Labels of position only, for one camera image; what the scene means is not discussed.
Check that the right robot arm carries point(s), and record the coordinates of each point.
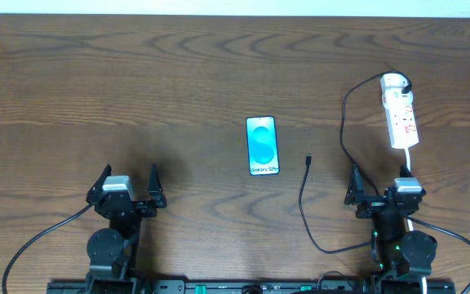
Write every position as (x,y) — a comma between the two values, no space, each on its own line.
(404,256)

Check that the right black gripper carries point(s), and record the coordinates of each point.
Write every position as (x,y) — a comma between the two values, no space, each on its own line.
(382,207)

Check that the blue Galaxy smartphone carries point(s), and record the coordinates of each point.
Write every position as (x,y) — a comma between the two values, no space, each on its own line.
(262,147)

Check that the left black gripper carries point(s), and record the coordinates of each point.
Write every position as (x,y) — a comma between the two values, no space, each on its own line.
(128,205)

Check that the white USB charger plug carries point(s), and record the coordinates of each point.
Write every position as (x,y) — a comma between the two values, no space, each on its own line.
(396,80)

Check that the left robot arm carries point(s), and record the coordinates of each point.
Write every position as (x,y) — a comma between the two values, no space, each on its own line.
(113,250)

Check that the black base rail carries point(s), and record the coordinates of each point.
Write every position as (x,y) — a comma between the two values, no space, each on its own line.
(330,285)

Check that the white power strip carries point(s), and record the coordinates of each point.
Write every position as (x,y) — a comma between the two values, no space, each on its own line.
(400,117)

